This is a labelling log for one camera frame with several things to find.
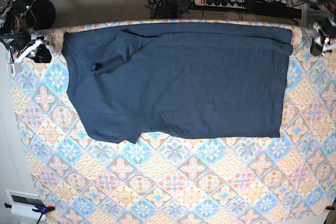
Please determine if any dark blue t-shirt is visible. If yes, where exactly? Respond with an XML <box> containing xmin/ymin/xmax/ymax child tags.
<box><xmin>61</xmin><ymin>23</ymin><xmax>293</xmax><ymax>143</ymax></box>

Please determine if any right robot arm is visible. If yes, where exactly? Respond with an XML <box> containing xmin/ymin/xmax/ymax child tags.
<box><xmin>1</xmin><ymin>0</ymin><xmax>56</xmax><ymax>64</ymax></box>

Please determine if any white power strip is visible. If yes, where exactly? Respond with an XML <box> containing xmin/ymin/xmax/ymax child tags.
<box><xmin>194</xmin><ymin>0</ymin><xmax>244</xmax><ymax>9</ymax></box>

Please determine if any blue orange clamp bottom left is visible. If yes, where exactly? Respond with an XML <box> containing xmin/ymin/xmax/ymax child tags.
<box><xmin>4</xmin><ymin>203</ymin><xmax>56</xmax><ymax>223</ymax></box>

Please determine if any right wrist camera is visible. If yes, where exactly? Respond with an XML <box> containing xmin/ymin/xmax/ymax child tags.
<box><xmin>7</xmin><ymin>63</ymin><xmax>23</xmax><ymax>76</ymax></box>

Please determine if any white wall panel box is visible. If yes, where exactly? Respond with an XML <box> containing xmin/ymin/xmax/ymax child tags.
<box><xmin>5</xmin><ymin>189</ymin><xmax>43</xmax><ymax>220</ymax></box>

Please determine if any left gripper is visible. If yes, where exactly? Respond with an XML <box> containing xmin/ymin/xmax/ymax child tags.
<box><xmin>310</xmin><ymin>23</ymin><xmax>335</xmax><ymax>56</ymax></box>

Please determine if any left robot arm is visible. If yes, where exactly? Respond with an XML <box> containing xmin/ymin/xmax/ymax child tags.
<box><xmin>308</xmin><ymin>0</ymin><xmax>335</xmax><ymax>56</ymax></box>

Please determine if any patterned tablecloth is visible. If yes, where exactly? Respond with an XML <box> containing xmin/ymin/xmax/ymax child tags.
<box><xmin>9</xmin><ymin>27</ymin><xmax>335</xmax><ymax>223</ymax></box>

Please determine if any orange clamp bottom right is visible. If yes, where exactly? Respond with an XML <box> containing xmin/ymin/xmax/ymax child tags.
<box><xmin>324</xmin><ymin>205</ymin><xmax>335</xmax><ymax>211</ymax></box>

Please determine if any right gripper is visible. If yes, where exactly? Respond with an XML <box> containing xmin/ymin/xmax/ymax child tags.
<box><xmin>1</xmin><ymin>34</ymin><xmax>52</xmax><ymax>63</ymax></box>

